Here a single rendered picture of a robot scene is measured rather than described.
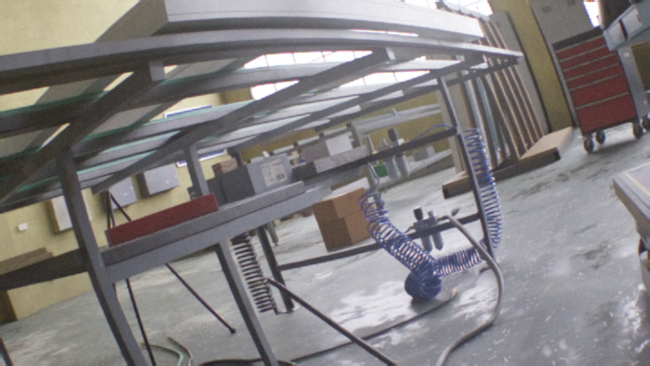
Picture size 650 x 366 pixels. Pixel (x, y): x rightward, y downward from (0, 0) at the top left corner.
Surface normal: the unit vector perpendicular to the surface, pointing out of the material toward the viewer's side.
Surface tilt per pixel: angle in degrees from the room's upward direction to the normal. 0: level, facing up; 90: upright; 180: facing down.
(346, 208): 90
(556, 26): 90
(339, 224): 90
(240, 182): 90
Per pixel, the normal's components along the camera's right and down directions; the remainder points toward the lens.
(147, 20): -0.53, 0.18
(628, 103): -0.76, 0.26
